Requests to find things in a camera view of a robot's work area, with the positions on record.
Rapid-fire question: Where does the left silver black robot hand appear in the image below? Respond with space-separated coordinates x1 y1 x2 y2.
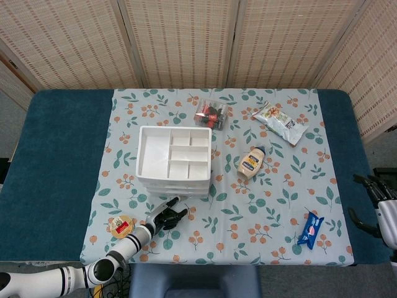
145 196 189 233

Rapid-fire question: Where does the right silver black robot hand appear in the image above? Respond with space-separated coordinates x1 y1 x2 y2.
347 173 397 246

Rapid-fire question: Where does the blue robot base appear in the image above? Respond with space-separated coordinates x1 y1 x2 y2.
128 263 262 298

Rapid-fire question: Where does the white plastic drawer organizer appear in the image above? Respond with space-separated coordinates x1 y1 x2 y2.
135 125 213 199

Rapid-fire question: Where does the black case beside table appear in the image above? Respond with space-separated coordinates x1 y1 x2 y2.
372 167 397 187

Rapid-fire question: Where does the floral light blue tablecloth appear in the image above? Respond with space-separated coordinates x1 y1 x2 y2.
79 88 355 266

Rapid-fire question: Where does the blue cookie packet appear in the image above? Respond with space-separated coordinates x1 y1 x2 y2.
297 210 325 250

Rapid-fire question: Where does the mayonnaise squeeze bottle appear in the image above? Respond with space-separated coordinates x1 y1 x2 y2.
236 147 266 179

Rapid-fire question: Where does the teal fabric table cover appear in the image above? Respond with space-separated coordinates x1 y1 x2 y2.
0 89 378 264

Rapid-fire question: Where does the silver white snack bag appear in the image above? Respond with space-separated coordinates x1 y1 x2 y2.
251 101 310 147

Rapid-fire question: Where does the black equipment beside table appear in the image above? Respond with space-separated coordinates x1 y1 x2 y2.
0 157 11 187

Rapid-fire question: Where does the bamboo folding screen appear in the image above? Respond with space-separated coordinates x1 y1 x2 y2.
0 0 397 143

